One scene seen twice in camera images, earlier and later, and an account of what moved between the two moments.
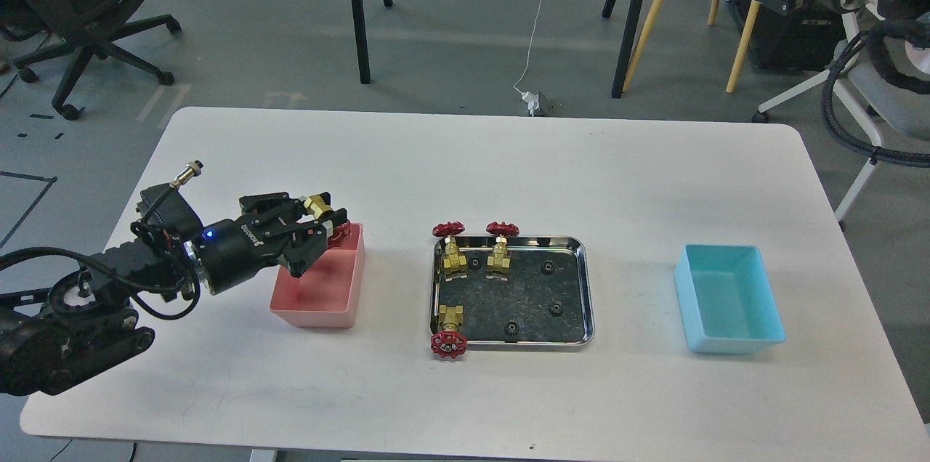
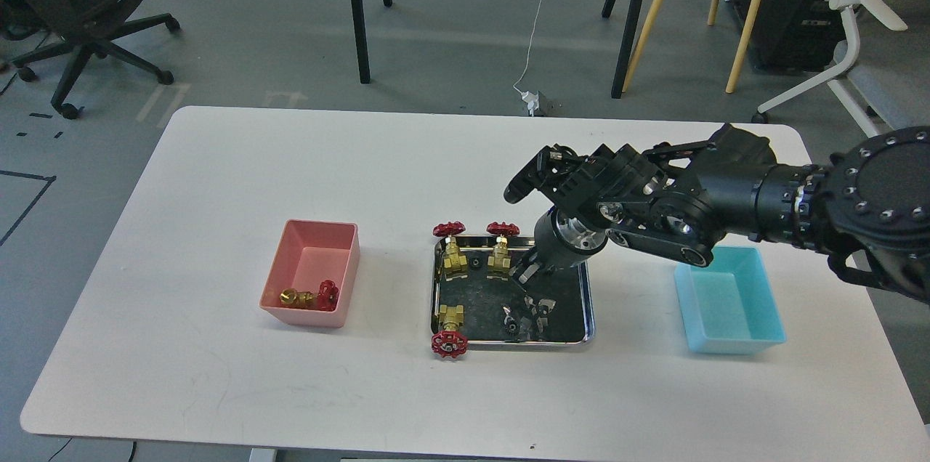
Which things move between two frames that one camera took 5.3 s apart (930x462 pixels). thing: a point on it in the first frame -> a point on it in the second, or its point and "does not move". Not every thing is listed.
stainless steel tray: [546, 305] does not move
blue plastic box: [726, 301] does not move
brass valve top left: [454, 264] does not move
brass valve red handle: [319, 206] -> [325, 298]
